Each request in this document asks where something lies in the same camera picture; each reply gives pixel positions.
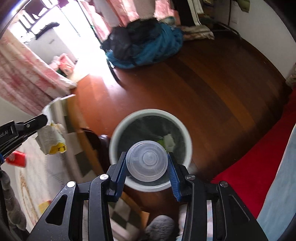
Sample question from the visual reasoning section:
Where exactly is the clear plastic round lid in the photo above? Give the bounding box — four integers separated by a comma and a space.
126, 141, 168, 182

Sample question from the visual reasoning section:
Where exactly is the white yellow wrapper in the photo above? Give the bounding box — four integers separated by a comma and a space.
35, 121, 67, 155

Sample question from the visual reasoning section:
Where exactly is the white round trash bin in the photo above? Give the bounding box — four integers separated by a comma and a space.
109, 109, 193, 192

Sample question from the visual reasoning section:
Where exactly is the red snack packet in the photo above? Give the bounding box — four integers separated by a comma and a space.
5, 151, 26, 168

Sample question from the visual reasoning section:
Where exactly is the white quilted tablecloth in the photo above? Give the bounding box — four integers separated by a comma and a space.
14, 93, 149, 241

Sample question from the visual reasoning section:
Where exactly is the grey fluffy slipper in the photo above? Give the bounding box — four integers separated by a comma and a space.
143, 215, 175, 240

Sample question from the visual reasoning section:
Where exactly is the pink floral curtain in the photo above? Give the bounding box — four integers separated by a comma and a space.
1, 30, 76, 115

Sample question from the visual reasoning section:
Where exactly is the red bed sheet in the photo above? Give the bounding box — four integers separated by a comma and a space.
211, 90, 295, 218

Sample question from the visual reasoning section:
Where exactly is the light blue blanket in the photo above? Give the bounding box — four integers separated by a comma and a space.
257, 128, 295, 240

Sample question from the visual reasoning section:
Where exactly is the blue clothes pile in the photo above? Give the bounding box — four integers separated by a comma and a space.
101, 18, 183, 69

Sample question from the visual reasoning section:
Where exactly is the black clothes rack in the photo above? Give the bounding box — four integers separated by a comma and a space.
77, 0, 241, 86

